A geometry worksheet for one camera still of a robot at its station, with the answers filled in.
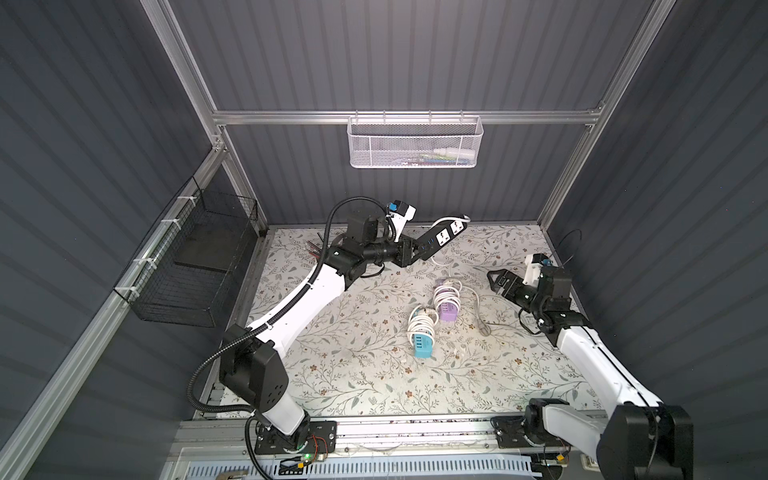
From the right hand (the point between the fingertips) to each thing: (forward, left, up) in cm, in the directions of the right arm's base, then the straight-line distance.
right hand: (505, 279), depth 84 cm
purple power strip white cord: (0, +15, -10) cm, 18 cm away
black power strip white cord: (+1, +22, +15) cm, 27 cm away
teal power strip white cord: (-10, +23, -12) cm, 28 cm away
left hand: (-2, +22, +15) cm, 27 cm away
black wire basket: (-7, +83, +11) cm, 84 cm away
